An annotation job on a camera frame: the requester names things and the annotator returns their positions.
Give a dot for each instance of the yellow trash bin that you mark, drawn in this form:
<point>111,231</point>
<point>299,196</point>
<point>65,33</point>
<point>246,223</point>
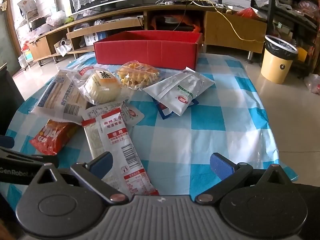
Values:
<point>278,58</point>

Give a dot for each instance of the white plastic bag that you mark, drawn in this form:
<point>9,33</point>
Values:
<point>312,82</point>

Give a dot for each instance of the orange red chip bag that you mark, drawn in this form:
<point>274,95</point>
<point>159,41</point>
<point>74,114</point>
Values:
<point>53,137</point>

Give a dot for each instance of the blue white carton box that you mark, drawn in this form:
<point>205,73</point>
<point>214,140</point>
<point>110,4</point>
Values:
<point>90,39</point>

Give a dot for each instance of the white blue cracker package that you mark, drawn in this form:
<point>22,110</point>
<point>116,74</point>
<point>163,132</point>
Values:
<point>62,100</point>

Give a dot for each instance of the long white red snack pack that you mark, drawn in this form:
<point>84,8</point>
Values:
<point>108,133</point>

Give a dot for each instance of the silver white green pouch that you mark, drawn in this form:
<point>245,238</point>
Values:
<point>177,91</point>

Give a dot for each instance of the blue white checkered tablecloth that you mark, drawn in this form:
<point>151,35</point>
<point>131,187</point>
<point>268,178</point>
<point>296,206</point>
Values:
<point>230,119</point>

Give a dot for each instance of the yellow waffle pack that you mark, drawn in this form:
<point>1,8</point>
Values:
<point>136,75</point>

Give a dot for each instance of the round steamed cake pack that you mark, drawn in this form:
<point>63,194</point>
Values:
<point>98,86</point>

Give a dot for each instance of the small white red sachet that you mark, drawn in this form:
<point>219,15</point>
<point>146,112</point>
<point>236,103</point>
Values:
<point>131,115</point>

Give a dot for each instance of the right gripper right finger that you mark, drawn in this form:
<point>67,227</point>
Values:
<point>232,175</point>

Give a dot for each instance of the red cardboard box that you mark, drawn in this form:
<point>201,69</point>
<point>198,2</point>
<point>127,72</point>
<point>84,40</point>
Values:
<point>158,48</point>

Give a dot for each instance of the black shelving rack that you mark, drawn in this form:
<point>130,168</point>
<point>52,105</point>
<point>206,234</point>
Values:
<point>296,21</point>

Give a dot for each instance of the blue snack bag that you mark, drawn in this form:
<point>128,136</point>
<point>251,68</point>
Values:
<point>165,112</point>

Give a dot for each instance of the red bag on stand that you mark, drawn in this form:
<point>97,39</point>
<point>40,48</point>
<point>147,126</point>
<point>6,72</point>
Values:
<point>248,13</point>

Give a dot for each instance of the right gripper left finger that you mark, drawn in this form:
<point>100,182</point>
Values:
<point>90,176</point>

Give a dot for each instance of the orange plastic bag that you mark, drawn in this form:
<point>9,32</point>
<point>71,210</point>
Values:
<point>175,23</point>

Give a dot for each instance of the wooden TV stand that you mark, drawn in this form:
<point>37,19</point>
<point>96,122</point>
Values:
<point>220,27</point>

